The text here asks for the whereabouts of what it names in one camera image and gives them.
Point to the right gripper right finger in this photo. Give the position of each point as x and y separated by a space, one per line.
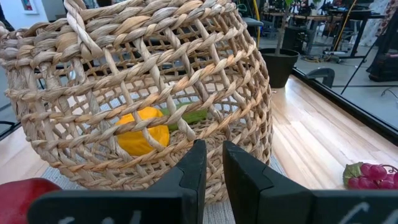
280 205

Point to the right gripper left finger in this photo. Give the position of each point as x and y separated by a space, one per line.
124 207

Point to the yellow bell pepper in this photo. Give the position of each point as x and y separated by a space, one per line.
136 143

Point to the large dark maroon fruit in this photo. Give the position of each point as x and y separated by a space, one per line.
15 202

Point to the green cucumber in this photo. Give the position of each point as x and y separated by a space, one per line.
194 116

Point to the woven wicker basket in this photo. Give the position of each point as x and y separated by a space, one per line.
93 34

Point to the grey woven placemat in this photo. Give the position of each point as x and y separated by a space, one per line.
217 214

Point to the purple grape bunch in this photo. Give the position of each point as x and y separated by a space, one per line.
370 172

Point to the potted green plant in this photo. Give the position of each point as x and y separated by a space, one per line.
280 68

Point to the black bin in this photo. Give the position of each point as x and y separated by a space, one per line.
292 39

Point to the black bag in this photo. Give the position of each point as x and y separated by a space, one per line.
384 67

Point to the dark grey desk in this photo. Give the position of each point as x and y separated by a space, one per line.
253 21

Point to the black background work desk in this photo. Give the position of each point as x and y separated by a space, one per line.
357 14

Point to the black aluminium table frame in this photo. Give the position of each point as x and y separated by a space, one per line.
357 110

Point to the framed wall picture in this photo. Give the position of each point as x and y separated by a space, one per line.
28 5

